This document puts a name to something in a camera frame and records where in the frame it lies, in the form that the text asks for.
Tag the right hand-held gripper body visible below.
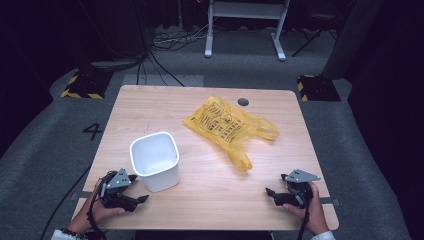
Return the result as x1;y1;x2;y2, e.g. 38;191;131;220
273;168;322;210

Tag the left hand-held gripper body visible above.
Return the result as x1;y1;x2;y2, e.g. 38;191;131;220
99;167;138;213

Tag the white plastic bin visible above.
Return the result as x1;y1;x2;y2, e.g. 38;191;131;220
129;131;181;193

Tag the yellow plastic bag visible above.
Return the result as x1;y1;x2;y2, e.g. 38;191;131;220
183;95;280;173

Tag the person's right hand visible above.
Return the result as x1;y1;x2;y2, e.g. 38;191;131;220
282;181;330;236

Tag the person's left hand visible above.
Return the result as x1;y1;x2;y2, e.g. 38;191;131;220
68;179;126;235

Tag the grey stand base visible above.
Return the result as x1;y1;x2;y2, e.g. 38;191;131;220
89;54;148;73

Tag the black tripod stand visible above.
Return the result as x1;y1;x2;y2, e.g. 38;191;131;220
291;26;338;58

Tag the grey column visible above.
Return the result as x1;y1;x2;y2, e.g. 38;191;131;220
321;0;385;81

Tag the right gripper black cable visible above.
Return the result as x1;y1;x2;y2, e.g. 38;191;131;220
295;206;311;240

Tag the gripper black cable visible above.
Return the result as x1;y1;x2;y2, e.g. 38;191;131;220
86;194;108;240
295;206;311;240

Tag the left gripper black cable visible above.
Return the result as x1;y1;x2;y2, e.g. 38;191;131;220
86;194;108;240

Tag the long black floor cable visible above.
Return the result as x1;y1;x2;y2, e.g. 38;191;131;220
39;164;93;240

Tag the dark bead bracelet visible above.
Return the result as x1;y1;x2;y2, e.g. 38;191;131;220
60;227;88;240

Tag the black yellow striped base plate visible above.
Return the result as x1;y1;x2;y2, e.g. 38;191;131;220
296;74;342;103
60;70;113;100

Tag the bundle of floor cables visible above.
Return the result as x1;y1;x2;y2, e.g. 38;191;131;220
150;22;216;53

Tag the white metal desk frame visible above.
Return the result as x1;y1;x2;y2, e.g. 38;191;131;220
204;0;291;62

